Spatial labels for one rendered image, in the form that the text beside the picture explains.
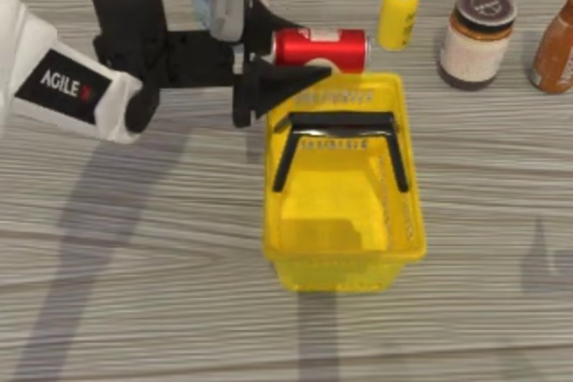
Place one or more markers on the dark-lidded glass jar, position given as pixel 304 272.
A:
pixel 476 42

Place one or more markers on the red soda can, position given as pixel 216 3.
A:
pixel 320 48

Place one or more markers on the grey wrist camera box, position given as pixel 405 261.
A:
pixel 227 6

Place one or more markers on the yellow bottle white nozzle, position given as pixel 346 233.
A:
pixel 398 15

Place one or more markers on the orange-brown sauce bottle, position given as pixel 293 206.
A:
pixel 555 51

